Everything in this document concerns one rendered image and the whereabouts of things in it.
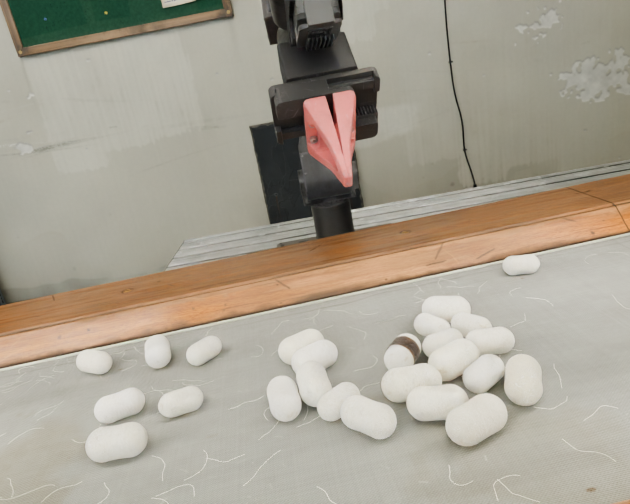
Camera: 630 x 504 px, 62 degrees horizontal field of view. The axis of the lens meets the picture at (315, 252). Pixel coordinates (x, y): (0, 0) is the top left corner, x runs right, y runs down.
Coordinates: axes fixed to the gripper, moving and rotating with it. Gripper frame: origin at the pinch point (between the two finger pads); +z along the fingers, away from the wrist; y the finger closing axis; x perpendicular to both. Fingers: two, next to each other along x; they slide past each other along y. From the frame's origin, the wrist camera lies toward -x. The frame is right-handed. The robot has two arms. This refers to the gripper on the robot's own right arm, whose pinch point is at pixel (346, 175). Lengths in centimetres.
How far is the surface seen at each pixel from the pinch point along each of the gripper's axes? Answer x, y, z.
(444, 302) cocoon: 1.8, 4.8, 12.8
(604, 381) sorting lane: -3.6, 10.8, 22.2
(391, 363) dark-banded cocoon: -1.3, -1.1, 17.6
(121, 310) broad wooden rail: 9.3, -23.2, 3.5
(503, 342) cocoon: -1.6, 6.6, 17.9
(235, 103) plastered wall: 127, -15, -150
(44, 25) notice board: 96, -85, -182
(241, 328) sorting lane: 8.0, -11.9, 8.6
